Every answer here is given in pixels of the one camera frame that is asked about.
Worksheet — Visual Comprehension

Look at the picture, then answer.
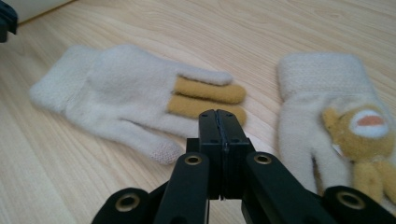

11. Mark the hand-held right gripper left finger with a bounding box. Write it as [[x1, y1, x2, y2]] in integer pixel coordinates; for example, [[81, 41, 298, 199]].
[[186, 108, 224, 201]]

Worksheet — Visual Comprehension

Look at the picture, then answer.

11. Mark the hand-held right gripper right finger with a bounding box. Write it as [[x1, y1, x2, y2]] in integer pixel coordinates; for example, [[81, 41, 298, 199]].
[[217, 108, 254, 201]]

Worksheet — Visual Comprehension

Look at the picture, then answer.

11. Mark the cream and tan knit glove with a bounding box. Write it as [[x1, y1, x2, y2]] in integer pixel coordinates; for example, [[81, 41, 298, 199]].
[[29, 43, 248, 166], [276, 51, 396, 217]]

